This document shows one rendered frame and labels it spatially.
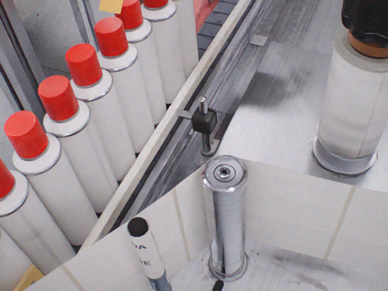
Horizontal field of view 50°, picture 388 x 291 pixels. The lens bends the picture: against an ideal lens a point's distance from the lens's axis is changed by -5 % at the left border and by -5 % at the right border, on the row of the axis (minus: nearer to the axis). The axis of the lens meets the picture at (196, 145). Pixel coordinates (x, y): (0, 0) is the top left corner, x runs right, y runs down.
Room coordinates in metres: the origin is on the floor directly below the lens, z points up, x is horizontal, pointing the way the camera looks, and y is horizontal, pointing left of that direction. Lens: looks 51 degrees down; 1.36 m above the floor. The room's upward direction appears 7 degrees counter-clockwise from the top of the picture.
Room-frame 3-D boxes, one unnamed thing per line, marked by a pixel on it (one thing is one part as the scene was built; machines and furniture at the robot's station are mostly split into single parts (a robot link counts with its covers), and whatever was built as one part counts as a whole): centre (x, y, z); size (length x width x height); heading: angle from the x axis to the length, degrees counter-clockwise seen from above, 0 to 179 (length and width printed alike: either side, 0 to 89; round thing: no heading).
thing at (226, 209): (0.20, -0.02, 0.97); 0.05 x 0.05 x 0.19
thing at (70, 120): (0.32, 0.13, 0.98); 0.05 x 0.05 x 0.20
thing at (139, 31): (0.46, 0.06, 0.98); 0.05 x 0.05 x 0.20
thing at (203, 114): (0.41, -0.02, 0.89); 0.03 x 0.03 x 0.12; 61
